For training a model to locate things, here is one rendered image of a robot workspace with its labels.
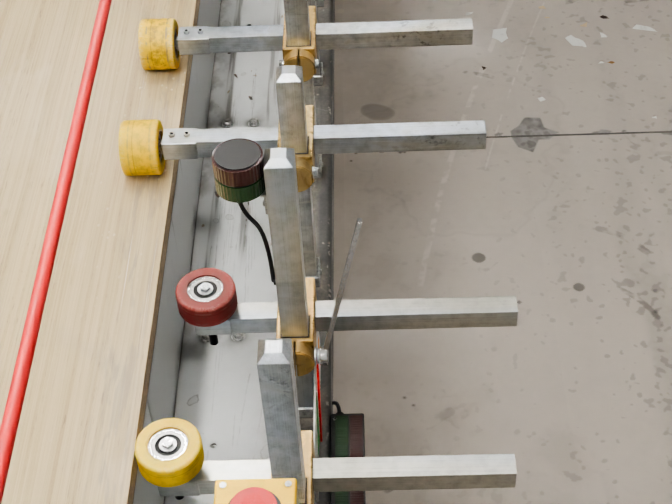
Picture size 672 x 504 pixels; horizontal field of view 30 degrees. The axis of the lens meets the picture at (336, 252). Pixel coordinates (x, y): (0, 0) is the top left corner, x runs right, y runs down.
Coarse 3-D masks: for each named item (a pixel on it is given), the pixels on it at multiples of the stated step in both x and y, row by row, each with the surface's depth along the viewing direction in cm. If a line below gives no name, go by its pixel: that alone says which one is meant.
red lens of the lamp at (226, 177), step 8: (256, 144) 145; (216, 168) 143; (256, 168) 143; (216, 176) 144; (224, 176) 143; (232, 176) 143; (240, 176) 143; (248, 176) 143; (256, 176) 144; (224, 184) 144; (232, 184) 143; (240, 184) 143; (248, 184) 144
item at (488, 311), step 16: (240, 304) 170; (256, 304) 170; (272, 304) 170; (320, 304) 170; (352, 304) 169; (368, 304) 169; (384, 304) 169; (400, 304) 169; (416, 304) 169; (432, 304) 169; (448, 304) 169; (464, 304) 168; (480, 304) 168; (496, 304) 168; (512, 304) 168; (240, 320) 168; (256, 320) 168; (272, 320) 168; (320, 320) 168; (336, 320) 168; (352, 320) 168; (368, 320) 168; (384, 320) 168; (400, 320) 168; (416, 320) 168; (432, 320) 168; (448, 320) 168; (464, 320) 168; (480, 320) 168; (496, 320) 168; (512, 320) 168
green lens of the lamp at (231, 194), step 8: (216, 184) 146; (256, 184) 144; (264, 184) 146; (224, 192) 145; (232, 192) 144; (240, 192) 144; (248, 192) 145; (256, 192) 145; (232, 200) 145; (240, 200) 145; (248, 200) 145
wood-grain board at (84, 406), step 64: (0, 0) 217; (64, 0) 216; (128, 0) 215; (192, 0) 214; (0, 64) 204; (64, 64) 203; (128, 64) 202; (0, 128) 192; (64, 128) 192; (0, 192) 182; (128, 192) 181; (0, 256) 173; (64, 256) 172; (128, 256) 172; (0, 320) 164; (64, 320) 164; (128, 320) 164; (0, 384) 157; (64, 384) 156; (128, 384) 156; (64, 448) 150; (128, 448) 149
